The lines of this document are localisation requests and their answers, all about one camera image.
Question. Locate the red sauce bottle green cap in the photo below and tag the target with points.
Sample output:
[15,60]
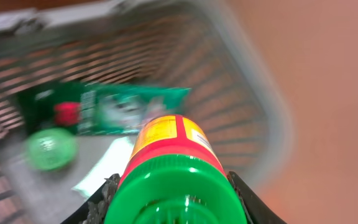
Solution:
[173,176]

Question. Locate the red Nescafe stick sachet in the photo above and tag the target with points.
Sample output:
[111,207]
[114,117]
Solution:
[67,113]

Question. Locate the green lid spice jar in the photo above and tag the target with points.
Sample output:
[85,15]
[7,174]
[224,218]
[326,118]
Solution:
[50,149]

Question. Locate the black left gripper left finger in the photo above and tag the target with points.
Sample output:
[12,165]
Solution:
[94,210]

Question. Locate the grey plastic mesh basket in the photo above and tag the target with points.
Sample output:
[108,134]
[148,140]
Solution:
[188,44]

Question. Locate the green 3M gloves packet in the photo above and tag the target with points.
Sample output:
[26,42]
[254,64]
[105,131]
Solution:
[105,109]

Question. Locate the pale teal tissue packet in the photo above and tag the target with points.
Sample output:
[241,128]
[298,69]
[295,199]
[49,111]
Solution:
[114,161]

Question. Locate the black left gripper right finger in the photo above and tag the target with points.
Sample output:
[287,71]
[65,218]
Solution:
[256,211]

